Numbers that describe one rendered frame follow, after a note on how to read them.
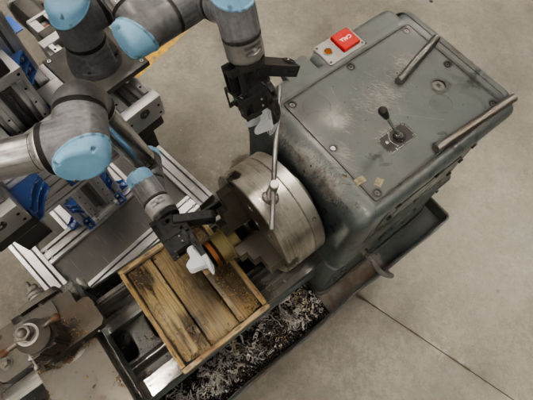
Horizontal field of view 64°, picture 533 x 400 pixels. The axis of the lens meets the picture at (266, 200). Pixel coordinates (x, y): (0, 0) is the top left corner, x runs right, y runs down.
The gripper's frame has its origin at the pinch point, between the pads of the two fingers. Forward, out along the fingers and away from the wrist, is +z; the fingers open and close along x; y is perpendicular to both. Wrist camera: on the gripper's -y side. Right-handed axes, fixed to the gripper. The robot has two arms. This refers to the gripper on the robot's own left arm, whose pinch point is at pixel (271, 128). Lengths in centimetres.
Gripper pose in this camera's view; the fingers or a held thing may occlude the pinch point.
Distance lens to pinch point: 100.2
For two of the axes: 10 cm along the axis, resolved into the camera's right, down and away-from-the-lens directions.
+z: 1.7, 6.2, 7.6
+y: -7.9, 5.5, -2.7
